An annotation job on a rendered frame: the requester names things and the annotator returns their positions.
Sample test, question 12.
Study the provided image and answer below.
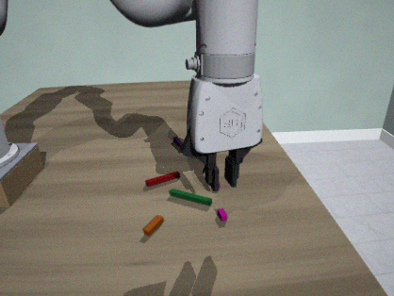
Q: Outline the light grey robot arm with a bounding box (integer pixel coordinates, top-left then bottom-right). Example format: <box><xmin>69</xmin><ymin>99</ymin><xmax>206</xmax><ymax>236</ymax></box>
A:
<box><xmin>0</xmin><ymin>0</ymin><xmax>258</xmax><ymax>168</ymax></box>

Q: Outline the orange rod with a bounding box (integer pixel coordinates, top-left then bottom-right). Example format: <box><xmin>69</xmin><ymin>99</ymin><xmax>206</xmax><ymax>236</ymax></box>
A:
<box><xmin>143</xmin><ymin>215</ymin><xmax>164</xmax><ymax>237</ymax></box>

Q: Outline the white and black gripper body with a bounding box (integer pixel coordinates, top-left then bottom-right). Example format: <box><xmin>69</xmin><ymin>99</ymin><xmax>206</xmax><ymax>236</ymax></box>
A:
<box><xmin>187</xmin><ymin>73</ymin><xmax>263</xmax><ymax>154</ymax></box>

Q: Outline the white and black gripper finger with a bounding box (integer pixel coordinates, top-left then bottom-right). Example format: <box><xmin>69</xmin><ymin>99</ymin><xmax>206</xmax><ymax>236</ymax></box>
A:
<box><xmin>224</xmin><ymin>137</ymin><xmax>262</xmax><ymax>187</ymax></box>
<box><xmin>181</xmin><ymin>129</ymin><xmax>219</xmax><ymax>191</ymax></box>

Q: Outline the red rod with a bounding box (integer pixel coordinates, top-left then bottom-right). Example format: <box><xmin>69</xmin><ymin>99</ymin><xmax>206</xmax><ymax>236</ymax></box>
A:
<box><xmin>146</xmin><ymin>172</ymin><xmax>180</xmax><ymax>187</ymax></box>

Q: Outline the purple rod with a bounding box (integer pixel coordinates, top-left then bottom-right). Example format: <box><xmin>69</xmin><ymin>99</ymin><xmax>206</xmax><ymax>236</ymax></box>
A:
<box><xmin>173</xmin><ymin>137</ymin><xmax>183</xmax><ymax>149</ymax></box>

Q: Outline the green rod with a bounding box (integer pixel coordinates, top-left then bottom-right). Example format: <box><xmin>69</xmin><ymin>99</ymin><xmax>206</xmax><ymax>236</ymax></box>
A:
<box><xmin>170</xmin><ymin>189</ymin><xmax>212</xmax><ymax>206</ymax></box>

